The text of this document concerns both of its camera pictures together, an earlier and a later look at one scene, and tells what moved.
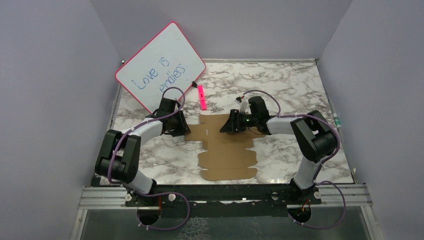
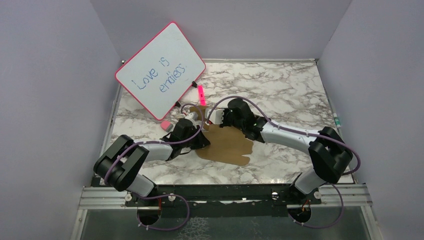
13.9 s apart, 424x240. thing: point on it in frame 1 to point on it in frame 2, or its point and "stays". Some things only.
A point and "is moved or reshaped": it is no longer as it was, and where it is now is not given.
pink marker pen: x=202 y=97 stays
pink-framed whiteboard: x=166 y=60 stays
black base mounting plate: x=218 y=201 stays
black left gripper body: x=171 y=118 to x=193 y=131
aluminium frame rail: x=352 y=195 stays
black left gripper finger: x=181 y=127 to x=200 y=141
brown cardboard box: x=228 y=156 is moved or reshaped
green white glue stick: x=337 y=120 stays
